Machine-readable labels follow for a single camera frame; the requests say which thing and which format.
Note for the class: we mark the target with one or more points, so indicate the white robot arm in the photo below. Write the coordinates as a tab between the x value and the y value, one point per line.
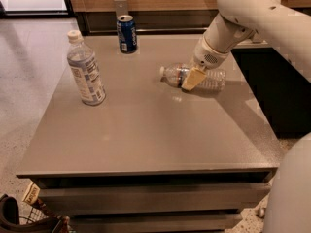
288	32

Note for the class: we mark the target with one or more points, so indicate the grey drawer cabinet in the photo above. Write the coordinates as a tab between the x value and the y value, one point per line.
152	158

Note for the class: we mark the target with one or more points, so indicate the blue Pepsi soda can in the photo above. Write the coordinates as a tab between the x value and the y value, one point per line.
126	30

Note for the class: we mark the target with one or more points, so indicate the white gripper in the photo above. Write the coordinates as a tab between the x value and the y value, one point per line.
207	56

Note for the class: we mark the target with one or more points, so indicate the wire basket with snacks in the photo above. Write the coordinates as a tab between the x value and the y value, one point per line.
39	210

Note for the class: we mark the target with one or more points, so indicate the labelled white-cap drink bottle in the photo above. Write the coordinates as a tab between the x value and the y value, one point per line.
84	67

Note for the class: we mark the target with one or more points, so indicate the black white patterned handle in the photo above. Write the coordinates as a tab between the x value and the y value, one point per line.
261	212

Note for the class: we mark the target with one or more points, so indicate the clear plastic water bottle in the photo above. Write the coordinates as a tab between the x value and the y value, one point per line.
176	73

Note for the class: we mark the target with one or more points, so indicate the small grey wall bracket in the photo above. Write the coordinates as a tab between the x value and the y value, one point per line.
121	7

